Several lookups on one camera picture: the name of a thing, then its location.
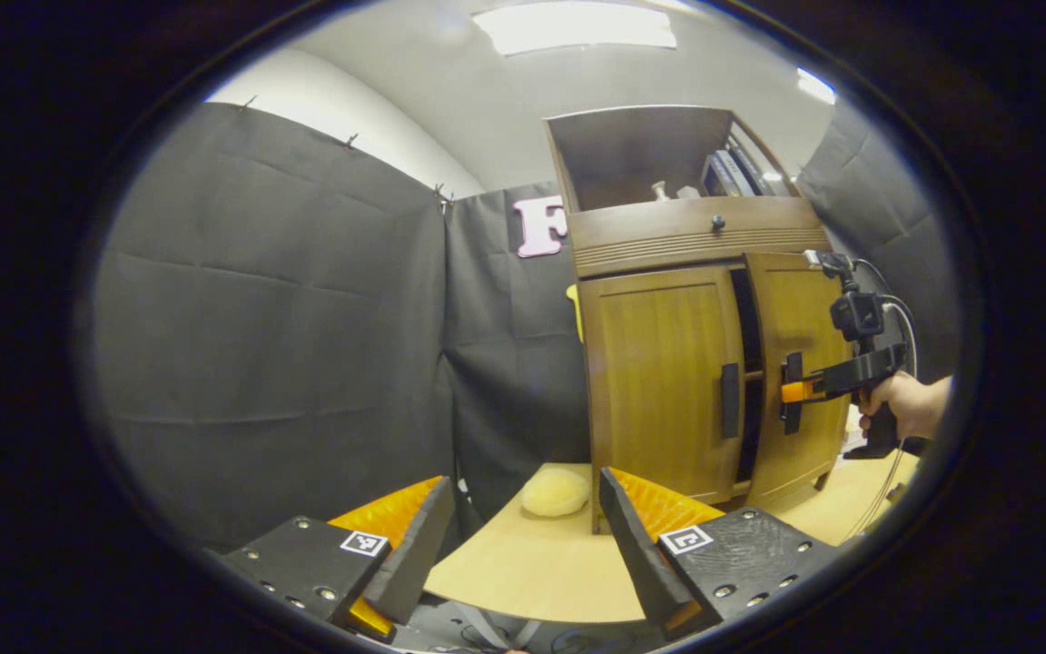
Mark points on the black backdrop cloth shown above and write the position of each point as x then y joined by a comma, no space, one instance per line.
260,318

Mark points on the ceiling light panel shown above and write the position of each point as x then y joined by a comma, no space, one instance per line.
573,27
815,86

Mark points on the wooden double-door shoe cabinet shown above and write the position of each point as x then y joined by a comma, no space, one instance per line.
632,154

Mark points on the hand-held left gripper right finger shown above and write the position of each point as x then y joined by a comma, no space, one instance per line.
636,554

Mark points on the dark blue book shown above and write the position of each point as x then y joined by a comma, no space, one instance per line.
734,173
714,177
753,171

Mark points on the wooden cabinet drawer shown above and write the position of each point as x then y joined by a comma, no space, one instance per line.
650,232

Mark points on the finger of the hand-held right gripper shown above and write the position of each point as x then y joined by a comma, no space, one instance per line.
795,391

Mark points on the wooden shoe cabinet door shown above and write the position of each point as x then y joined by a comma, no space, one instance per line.
800,313
659,381

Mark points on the pale yellow plush toy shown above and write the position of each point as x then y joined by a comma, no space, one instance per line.
555,492

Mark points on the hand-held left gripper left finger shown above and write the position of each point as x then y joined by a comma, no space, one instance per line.
414,554

